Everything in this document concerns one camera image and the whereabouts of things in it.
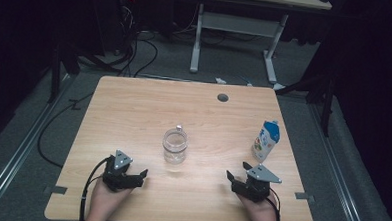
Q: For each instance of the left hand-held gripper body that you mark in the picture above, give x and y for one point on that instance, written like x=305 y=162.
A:
x=120 y=160

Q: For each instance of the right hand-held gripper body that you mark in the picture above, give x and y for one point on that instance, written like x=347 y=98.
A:
x=261 y=175

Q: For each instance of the blue-capped white bottle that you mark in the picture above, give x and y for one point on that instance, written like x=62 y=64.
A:
x=265 y=143

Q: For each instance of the clear glass jar with lid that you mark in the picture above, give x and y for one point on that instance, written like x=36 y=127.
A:
x=174 y=146

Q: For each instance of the person's right hand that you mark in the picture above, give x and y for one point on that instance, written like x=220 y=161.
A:
x=263 y=213

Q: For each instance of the grey tape strip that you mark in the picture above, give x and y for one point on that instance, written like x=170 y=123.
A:
x=56 y=189
x=303 y=196

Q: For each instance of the black round table grommet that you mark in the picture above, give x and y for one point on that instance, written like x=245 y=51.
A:
x=223 y=98

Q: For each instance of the small white floor object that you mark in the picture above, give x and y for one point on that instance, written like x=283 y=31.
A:
x=220 y=81

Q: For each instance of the black metal stand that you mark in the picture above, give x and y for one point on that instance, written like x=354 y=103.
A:
x=326 y=106
x=55 y=74

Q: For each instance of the metal floor rail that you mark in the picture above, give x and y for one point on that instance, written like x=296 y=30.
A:
x=335 y=163
x=18 y=153

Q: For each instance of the white desk frame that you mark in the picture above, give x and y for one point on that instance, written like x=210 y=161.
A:
x=236 y=24

